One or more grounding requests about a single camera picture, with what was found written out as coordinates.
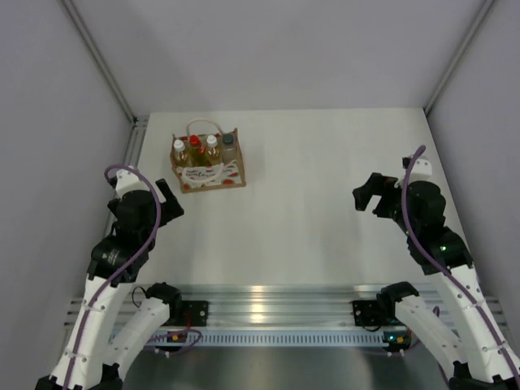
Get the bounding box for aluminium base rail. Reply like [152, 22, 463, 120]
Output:
[63, 283, 508, 328]

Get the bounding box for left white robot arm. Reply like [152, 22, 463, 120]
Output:
[36, 164, 184, 389]

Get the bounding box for grey cap clear jar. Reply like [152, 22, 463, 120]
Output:
[221, 133, 237, 164]

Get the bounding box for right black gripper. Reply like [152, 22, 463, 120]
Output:
[353, 172, 418, 236]

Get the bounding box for aluminium frame post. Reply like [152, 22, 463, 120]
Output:
[58, 0, 136, 124]
[422, 0, 496, 118]

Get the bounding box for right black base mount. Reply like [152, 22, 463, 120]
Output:
[352, 300, 386, 332]

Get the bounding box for burlap watermelon canvas bag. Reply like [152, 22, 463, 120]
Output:
[170, 118, 246, 193]

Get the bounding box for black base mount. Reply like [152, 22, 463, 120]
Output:
[176, 301, 209, 327]
[352, 300, 386, 332]

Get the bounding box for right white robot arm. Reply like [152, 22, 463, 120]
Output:
[353, 158, 519, 389]

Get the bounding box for white slotted cable duct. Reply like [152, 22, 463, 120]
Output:
[103, 329, 407, 347]

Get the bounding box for red cap yellow bottle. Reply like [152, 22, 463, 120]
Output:
[189, 135, 207, 167]

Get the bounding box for left aluminium frame post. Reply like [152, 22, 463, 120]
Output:
[58, 0, 136, 124]

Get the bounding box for right aluminium frame post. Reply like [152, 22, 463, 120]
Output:
[422, 0, 496, 118]

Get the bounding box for white cap amber bottle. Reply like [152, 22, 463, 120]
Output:
[206, 135, 222, 166]
[173, 139, 189, 167]

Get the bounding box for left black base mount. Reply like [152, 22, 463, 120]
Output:
[176, 301, 209, 327]

